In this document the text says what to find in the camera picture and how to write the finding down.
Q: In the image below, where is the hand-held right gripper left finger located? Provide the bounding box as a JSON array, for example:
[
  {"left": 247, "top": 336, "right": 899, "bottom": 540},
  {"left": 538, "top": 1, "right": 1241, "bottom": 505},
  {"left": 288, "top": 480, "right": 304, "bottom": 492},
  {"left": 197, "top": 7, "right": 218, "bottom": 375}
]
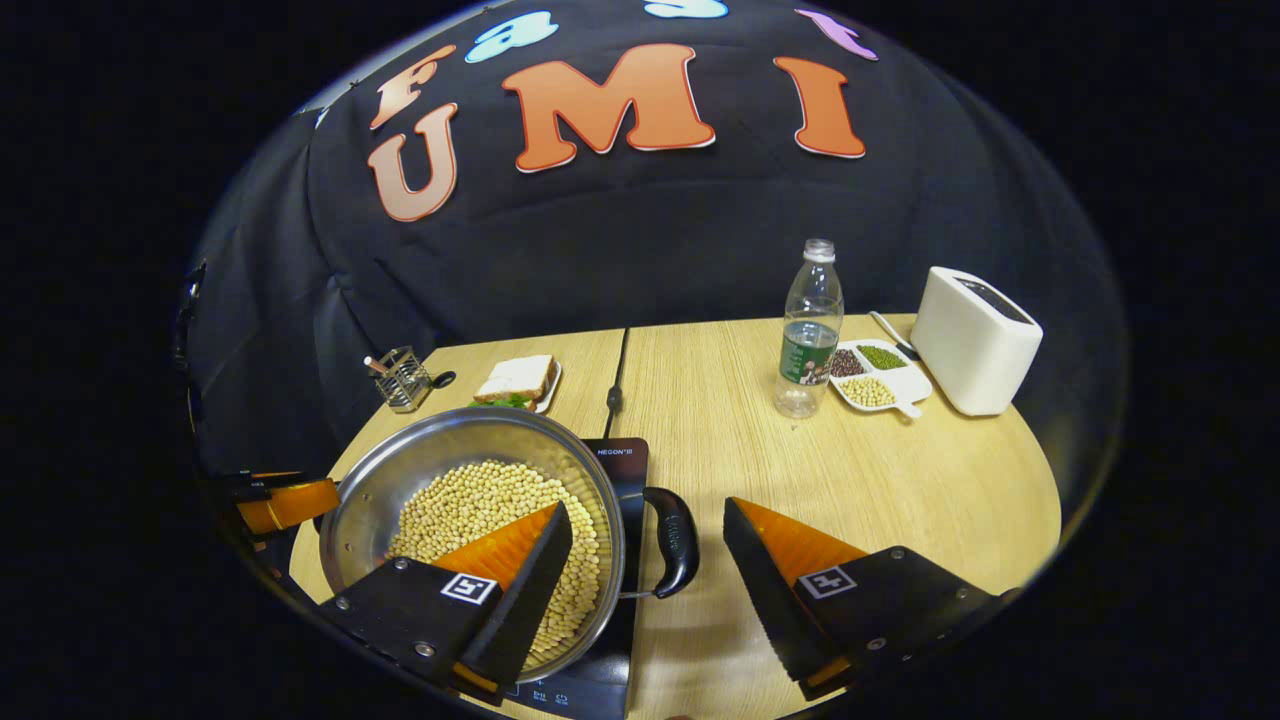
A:
[{"left": 318, "top": 502, "right": 576, "bottom": 701}]

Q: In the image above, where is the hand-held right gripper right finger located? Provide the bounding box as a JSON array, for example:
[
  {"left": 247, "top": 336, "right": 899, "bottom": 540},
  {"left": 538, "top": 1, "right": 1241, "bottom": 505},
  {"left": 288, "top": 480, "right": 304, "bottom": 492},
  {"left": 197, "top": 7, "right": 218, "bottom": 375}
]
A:
[{"left": 722, "top": 497, "right": 1011, "bottom": 701}]

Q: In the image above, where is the black induction cooktop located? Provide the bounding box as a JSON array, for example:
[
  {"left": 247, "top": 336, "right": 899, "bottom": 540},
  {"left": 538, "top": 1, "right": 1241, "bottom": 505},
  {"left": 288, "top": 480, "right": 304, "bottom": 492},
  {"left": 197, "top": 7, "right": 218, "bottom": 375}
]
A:
[{"left": 480, "top": 437, "right": 651, "bottom": 720}]

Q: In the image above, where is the stainless steel pot black handle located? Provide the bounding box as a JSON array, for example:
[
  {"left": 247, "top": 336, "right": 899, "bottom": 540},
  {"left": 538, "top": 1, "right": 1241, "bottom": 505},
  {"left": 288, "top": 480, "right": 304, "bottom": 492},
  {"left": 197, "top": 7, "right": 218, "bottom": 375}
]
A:
[{"left": 318, "top": 405, "right": 701, "bottom": 684}]

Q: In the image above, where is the pile of yellow soybeans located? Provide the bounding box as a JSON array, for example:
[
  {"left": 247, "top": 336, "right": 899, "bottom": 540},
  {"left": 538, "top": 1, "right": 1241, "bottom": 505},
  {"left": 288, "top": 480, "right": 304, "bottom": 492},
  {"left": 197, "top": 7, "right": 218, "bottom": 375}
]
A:
[{"left": 385, "top": 458, "right": 603, "bottom": 671}]

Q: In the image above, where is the sandwich with lettuce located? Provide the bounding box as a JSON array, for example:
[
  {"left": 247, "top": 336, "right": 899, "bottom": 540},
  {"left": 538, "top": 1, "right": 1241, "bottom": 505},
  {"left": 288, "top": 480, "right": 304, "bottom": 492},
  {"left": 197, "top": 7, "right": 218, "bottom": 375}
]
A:
[{"left": 470, "top": 354, "right": 558, "bottom": 411}]

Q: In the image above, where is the white divided bean dish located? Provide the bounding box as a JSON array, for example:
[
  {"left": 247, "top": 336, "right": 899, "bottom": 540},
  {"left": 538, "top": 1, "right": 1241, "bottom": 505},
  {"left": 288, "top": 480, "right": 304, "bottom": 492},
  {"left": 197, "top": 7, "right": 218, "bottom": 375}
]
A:
[{"left": 828, "top": 340, "right": 934, "bottom": 419}]

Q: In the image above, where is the clear plastic water bottle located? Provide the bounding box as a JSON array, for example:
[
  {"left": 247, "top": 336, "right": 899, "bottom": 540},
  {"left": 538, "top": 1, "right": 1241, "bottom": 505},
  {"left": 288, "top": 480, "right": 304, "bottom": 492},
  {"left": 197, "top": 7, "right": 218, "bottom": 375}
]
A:
[{"left": 773, "top": 238, "right": 845, "bottom": 419}]

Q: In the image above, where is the white toaster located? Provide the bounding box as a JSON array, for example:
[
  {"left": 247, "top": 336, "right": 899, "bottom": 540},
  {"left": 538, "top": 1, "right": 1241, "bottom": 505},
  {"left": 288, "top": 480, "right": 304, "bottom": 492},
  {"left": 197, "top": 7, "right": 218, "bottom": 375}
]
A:
[{"left": 910, "top": 266, "right": 1044, "bottom": 417}]

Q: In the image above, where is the metal wire utensil holder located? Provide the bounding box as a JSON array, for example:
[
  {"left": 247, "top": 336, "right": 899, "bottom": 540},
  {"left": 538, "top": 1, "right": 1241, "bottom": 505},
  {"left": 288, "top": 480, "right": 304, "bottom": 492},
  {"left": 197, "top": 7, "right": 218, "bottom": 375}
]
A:
[{"left": 363, "top": 346, "right": 433, "bottom": 414}]

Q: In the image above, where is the black power cable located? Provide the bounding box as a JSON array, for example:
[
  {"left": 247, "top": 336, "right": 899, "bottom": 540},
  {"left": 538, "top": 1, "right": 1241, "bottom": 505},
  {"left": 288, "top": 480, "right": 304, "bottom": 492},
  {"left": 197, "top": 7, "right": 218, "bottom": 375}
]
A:
[{"left": 603, "top": 328, "right": 631, "bottom": 439}]

